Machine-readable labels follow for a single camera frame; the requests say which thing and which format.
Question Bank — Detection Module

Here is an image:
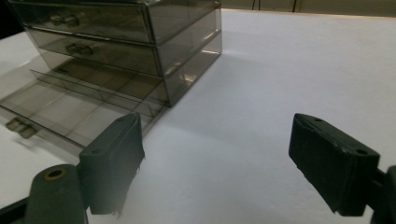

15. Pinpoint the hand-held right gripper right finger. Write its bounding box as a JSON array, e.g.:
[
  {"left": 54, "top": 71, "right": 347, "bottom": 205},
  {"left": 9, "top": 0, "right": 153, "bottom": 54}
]
[{"left": 288, "top": 112, "right": 381, "bottom": 217}]

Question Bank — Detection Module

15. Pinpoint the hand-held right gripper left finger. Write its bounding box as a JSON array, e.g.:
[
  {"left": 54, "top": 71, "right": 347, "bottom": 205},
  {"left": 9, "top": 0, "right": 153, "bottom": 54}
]
[{"left": 78, "top": 112, "right": 147, "bottom": 217}]

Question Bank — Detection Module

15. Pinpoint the smoky clear pulled-out drawer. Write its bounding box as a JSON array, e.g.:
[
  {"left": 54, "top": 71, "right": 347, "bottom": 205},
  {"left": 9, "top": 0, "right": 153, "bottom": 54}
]
[{"left": 0, "top": 56, "right": 168, "bottom": 149}]

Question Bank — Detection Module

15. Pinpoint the smoky clear plastic drawer cabinet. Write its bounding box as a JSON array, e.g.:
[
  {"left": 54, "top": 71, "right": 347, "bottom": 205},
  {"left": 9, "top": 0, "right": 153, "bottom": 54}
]
[{"left": 7, "top": 0, "right": 223, "bottom": 108}]

